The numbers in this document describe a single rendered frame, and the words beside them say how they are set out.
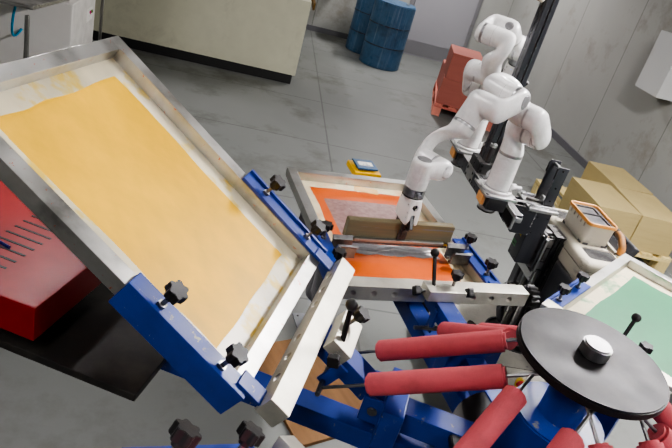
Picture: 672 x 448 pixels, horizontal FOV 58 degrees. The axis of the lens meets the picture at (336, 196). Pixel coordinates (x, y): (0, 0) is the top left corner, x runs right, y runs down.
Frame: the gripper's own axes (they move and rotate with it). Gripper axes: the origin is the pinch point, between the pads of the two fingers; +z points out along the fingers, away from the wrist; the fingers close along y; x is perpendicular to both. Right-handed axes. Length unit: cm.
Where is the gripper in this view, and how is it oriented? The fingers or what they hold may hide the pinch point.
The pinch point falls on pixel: (399, 231)
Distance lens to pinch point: 215.2
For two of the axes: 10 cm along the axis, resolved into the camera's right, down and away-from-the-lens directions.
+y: -2.6, -4.9, 8.3
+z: -2.4, 8.7, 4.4
